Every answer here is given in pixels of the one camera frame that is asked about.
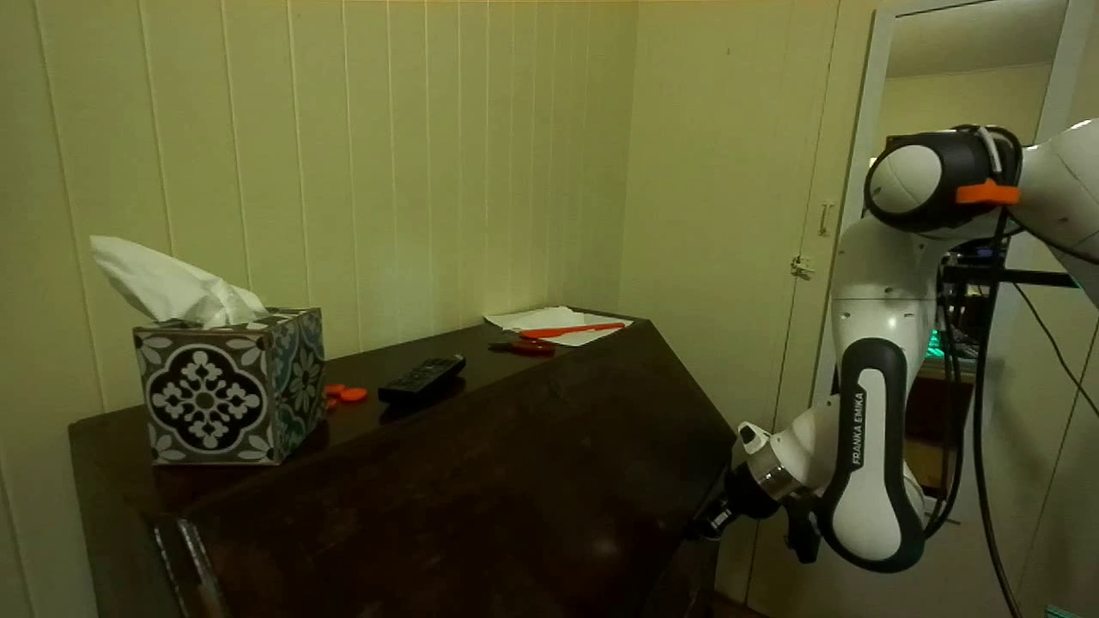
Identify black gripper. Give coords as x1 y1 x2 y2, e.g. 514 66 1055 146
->
683 455 782 543

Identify orange pen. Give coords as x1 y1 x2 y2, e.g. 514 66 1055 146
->
520 320 630 343

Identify red scissors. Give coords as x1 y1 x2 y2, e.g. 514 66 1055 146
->
490 331 560 356

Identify dark wooden slant-front dresser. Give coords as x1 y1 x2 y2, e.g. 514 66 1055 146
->
67 316 742 618

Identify white paper sheet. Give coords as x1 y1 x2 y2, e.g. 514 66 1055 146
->
477 304 635 352

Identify black remote control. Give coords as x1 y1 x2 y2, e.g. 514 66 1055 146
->
375 352 472 407

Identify small orange object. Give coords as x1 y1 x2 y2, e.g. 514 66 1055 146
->
321 378 375 414

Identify black metal bar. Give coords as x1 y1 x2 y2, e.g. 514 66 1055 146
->
993 266 1082 291

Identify patterned tissue box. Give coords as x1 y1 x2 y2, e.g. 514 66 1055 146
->
130 304 329 470

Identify white tissue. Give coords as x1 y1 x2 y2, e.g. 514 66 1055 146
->
85 234 272 332

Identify black cable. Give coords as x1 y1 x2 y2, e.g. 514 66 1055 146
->
1007 217 1099 423
925 211 1027 618

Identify white door frame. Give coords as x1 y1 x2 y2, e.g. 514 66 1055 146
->
803 0 1099 407

